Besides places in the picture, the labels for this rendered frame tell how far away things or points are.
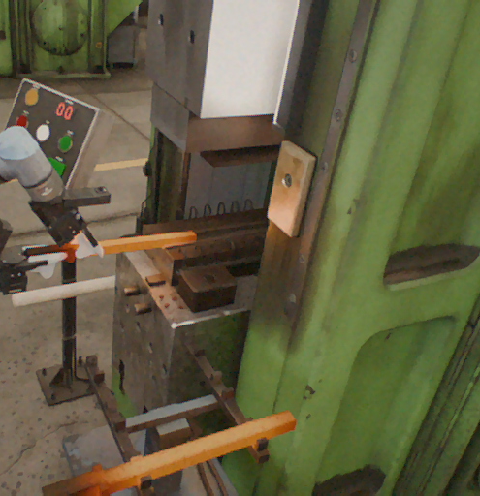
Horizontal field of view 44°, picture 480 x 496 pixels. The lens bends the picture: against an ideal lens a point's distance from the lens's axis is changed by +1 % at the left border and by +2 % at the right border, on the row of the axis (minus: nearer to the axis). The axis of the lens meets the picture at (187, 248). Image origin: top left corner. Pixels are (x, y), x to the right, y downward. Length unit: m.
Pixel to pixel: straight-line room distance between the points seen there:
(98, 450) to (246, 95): 0.82
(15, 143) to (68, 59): 5.12
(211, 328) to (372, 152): 0.60
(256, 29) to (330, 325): 0.59
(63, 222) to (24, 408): 1.23
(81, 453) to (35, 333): 1.44
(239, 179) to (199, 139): 0.47
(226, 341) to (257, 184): 0.55
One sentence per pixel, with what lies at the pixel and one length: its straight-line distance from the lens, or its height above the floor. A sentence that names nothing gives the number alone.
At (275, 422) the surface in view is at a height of 0.98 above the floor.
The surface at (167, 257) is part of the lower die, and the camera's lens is 1.44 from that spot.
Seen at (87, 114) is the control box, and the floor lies 1.18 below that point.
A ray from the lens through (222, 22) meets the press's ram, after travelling 1.17.
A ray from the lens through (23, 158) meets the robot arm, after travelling 1.21.
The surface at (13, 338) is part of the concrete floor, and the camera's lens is 2.71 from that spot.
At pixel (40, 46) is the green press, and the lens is 6.22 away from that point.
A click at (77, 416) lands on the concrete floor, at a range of 2.37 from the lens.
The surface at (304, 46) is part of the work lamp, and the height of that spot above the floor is 1.54.
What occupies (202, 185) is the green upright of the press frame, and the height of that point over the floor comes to 1.05.
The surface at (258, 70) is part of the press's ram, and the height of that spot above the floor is 1.46.
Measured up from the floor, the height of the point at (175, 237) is 1.01.
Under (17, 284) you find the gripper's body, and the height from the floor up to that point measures 0.97.
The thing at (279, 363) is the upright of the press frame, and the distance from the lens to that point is 1.35.
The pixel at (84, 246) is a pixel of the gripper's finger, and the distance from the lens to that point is 1.36.
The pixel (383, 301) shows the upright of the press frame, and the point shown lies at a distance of 1.23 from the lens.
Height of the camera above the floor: 1.75
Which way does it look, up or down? 31 degrees down
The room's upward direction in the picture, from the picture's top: 7 degrees clockwise
